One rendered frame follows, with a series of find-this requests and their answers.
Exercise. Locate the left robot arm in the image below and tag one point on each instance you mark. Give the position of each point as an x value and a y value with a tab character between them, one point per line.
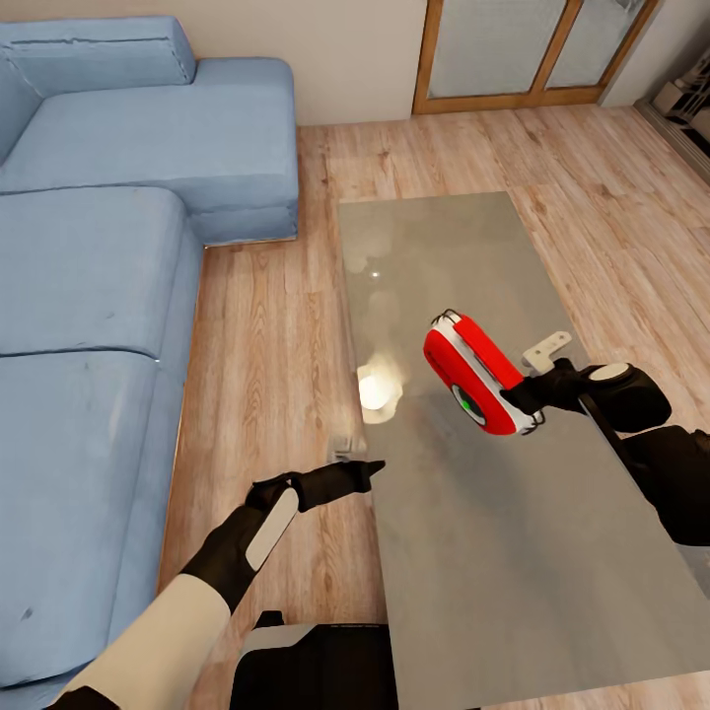
155	663

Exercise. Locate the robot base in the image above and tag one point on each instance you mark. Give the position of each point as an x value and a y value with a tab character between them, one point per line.
314	666

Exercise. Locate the radio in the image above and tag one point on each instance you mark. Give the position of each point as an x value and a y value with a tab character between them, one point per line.
475	370

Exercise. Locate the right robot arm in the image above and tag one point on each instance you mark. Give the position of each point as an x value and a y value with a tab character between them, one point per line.
669	466

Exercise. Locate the coffee table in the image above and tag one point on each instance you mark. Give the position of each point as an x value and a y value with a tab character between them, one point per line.
514	566

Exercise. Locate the sofa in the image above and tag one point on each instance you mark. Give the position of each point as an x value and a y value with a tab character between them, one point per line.
121	160

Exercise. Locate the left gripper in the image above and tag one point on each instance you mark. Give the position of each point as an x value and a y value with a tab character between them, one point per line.
342	478

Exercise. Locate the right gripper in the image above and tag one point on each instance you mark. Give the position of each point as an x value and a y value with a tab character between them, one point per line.
533	394

